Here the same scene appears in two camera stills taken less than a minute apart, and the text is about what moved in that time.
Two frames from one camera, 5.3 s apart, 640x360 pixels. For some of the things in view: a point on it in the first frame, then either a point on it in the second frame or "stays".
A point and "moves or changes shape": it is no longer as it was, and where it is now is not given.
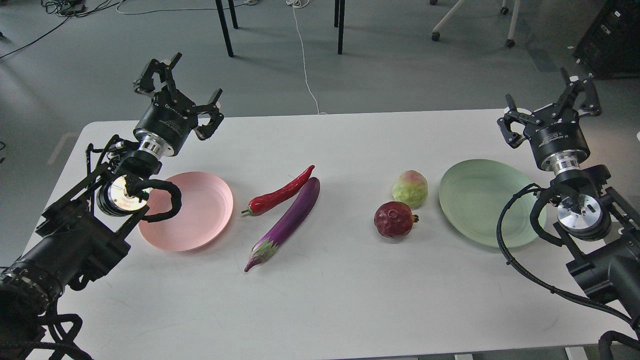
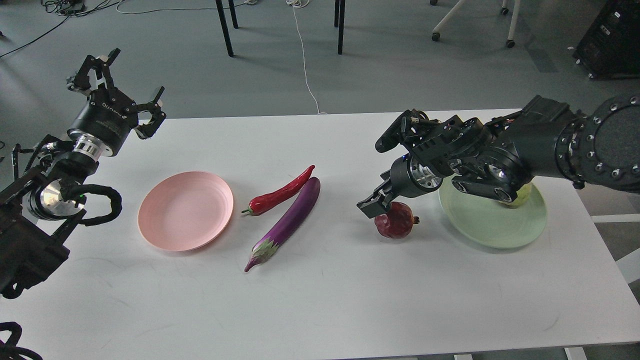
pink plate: (205, 213) stays
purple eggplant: (269, 245) stays
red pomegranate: (394, 219) stays
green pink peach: (411, 187) moves or changes shape
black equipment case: (611, 49) stays
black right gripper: (557, 138) to (406, 178)
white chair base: (510, 42) stays
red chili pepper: (259, 204) stays
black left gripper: (165, 125) to (104, 121)
